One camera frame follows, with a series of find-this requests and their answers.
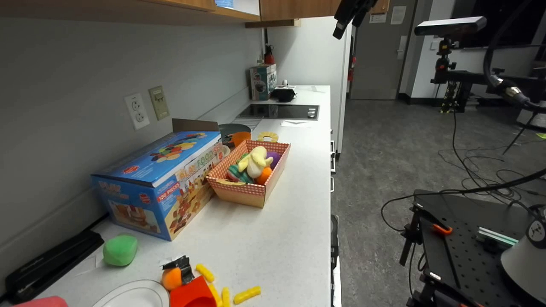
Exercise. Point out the black plastic case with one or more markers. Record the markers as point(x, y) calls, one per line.
point(52, 264)

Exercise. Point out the tall white cabinet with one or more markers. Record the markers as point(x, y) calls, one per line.
point(307, 56)

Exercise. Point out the black kettle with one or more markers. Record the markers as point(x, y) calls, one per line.
point(284, 92)

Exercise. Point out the white printed sign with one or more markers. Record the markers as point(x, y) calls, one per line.
point(377, 17)

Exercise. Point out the cream bowl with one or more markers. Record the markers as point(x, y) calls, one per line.
point(268, 137)

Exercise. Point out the white wall outlet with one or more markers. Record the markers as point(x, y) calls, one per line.
point(137, 109)

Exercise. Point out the purple toy fruit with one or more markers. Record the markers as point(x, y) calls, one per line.
point(273, 157)

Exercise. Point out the orange plastic cup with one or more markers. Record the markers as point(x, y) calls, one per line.
point(239, 138)

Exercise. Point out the silver door lever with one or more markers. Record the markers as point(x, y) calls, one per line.
point(401, 46)

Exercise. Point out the red checkered cardboard basket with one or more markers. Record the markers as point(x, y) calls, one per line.
point(244, 189)

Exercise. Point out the green toy vegetable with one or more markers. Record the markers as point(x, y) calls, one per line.
point(237, 172)

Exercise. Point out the orange black toy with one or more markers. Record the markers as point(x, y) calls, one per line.
point(173, 276)

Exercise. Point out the grey round plate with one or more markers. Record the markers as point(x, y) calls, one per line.
point(232, 128)

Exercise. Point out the yellow toy fry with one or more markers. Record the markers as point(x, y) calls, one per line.
point(248, 295)
point(226, 297)
point(205, 273)

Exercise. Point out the blue toy box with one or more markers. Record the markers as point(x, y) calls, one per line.
point(164, 181)

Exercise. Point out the black clamp stand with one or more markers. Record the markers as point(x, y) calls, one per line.
point(412, 235)

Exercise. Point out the black stereo camera bar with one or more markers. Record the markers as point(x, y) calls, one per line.
point(449, 26)

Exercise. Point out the black cooktop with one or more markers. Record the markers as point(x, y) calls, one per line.
point(278, 111)

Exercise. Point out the white round plate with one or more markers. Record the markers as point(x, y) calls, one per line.
point(133, 295)

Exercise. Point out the black round knob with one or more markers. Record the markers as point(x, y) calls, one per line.
point(538, 227)

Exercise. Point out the beige switch plate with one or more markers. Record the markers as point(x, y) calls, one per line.
point(159, 102)

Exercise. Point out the dark wall monitor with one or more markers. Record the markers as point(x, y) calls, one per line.
point(512, 22)

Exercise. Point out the teal white tube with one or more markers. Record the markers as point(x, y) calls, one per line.
point(497, 235)

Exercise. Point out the black breadboard table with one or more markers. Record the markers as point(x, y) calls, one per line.
point(466, 256)

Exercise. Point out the wooden wall cupboard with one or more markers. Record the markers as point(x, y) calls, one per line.
point(113, 9)

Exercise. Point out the red toy container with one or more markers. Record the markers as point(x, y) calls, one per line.
point(193, 293)

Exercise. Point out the grey rounded pedestal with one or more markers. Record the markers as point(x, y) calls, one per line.
point(522, 273)

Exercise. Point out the green round sponge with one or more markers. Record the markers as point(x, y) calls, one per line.
point(120, 249)

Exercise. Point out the red fire extinguisher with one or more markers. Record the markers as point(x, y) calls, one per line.
point(352, 68)

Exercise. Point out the orange toy fruit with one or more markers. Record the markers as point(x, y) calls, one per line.
point(263, 174)

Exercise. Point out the pink cloth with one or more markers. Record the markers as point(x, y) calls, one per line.
point(43, 302)

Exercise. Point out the yellow toy banana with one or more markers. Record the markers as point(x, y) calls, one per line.
point(256, 159)

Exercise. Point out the white plain sign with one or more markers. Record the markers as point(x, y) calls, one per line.
point(398, 14)

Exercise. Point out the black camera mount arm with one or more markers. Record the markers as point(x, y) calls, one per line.
point(454, 77)

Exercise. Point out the blue white paper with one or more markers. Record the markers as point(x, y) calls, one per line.
point(239, 4)

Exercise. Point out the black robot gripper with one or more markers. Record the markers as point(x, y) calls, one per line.
point(362, 7)

